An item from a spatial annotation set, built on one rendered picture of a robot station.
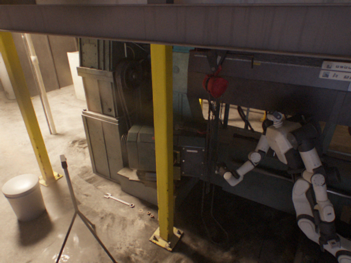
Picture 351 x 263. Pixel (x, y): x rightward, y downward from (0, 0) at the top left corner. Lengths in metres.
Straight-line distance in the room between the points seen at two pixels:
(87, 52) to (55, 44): 4.22
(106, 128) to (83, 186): 0.80
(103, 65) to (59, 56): 4.45
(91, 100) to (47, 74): 4.01
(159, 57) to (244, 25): 0.50
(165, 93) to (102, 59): 1.07
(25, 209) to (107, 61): 1.61
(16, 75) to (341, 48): 2.57
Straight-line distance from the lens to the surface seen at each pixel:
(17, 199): 2.69
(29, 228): 2.82
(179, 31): 1.41
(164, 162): 1.73
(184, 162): 2.20
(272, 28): 1.26
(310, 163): 1.64
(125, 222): 2.54
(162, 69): 1.45
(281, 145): 1.70
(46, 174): 3.24
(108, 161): 2.90
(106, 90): 2.50
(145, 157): 2.27
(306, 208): 2.06
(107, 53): 2.40
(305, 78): 2.21
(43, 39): 6.59
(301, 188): 1.91
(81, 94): 5.75
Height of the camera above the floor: 1.88
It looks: 28 degrees down
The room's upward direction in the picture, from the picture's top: straight up
